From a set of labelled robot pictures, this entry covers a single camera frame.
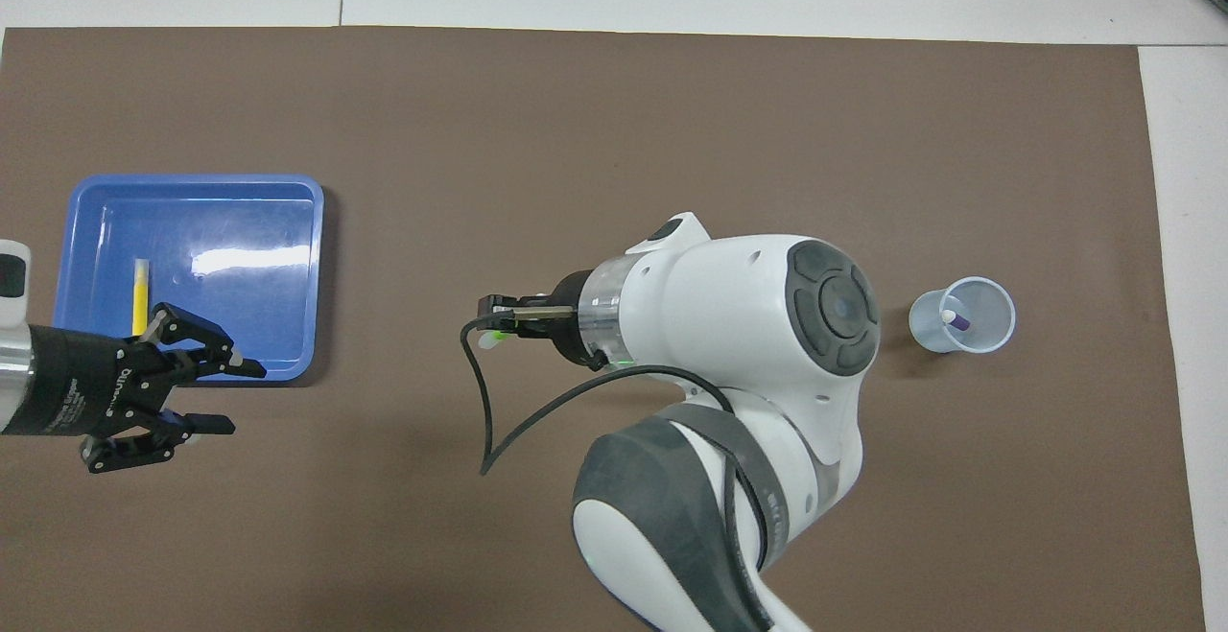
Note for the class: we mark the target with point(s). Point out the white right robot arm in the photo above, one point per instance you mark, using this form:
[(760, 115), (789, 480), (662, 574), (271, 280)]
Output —
[(748, 373)]

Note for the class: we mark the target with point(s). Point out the green pen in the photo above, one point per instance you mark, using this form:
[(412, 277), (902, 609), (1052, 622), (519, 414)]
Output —
[(491, 339)]

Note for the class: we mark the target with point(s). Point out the purple pen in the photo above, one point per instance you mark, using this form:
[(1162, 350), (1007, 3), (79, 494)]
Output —
[(957, 320)]

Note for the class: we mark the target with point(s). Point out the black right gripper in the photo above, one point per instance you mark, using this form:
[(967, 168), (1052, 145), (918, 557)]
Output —
[(576, 320)]

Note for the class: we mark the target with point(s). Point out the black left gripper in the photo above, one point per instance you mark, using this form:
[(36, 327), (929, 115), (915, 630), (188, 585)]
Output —
[(82, 387)]

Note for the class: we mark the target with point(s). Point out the translucent plastic cup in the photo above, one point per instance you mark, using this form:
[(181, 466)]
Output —
[(979, 316)]

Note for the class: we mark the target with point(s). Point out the blue plastic tray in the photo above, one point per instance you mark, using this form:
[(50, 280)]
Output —
[(259, 229)]

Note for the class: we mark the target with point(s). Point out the yellow pen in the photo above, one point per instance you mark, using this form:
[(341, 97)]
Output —
[(141, 292)]

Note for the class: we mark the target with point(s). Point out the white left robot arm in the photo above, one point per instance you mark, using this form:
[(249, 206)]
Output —
[(11, 373)]

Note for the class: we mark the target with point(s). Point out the brown table mat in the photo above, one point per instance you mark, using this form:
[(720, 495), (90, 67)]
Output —
[(614, 133)]

